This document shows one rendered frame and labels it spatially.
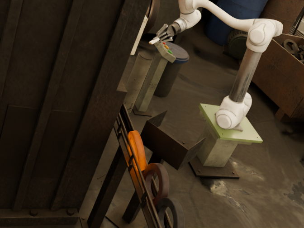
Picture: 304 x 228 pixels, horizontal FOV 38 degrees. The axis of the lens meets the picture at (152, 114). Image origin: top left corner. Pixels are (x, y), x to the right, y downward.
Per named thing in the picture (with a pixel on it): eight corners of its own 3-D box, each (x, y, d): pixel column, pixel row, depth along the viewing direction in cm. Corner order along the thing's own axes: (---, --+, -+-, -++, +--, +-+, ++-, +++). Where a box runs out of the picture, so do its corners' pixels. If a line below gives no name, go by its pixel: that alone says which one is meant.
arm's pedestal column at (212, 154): (217, 144, 370) (233, 116, 355) (238, 178, 341) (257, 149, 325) (176, 141, 352) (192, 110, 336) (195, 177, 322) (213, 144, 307)
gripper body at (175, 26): (177, 21, 301) (167, 28, 297) (181, 33, 304) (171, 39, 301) (171, 21, 307) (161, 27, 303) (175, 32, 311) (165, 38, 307)
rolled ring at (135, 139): (147, 152, 188) (139, 154, 187) (144, 178, 201) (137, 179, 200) (135, 121, 200) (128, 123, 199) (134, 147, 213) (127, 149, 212)
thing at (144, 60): (119, 113, 354) (141, 58, 328) (115, 104, 363) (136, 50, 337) (132, 115, 360) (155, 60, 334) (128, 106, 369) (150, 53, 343)
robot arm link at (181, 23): (188, 30, 306) (182, 34, 304) (180, 29, 314) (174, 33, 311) (184, 17, 302) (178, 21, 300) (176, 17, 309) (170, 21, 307)
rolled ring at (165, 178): (160, 154, 189) (154, 154, 187) (174, 189, 177) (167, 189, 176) (144, 180, 200) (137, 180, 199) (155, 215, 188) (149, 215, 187)
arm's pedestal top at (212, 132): (231, 118, 350) (234, 114, 348) (250, 144, 326) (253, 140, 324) (198, 114, 335) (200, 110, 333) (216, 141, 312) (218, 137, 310)
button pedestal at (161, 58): (135, 116, 359) (163, 51, 329) (127, 99, 377) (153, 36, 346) (152, 118, 367) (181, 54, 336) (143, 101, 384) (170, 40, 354)
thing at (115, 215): (137, 245, 249) (188, 149, 213) (103, 216, 258) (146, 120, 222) (156, 228, 266) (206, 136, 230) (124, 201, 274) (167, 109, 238)
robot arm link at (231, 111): (239, 125, 312) (230, 137, 295) (219, 116, 317) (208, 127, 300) (281, 24, 275) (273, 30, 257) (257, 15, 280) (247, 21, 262)
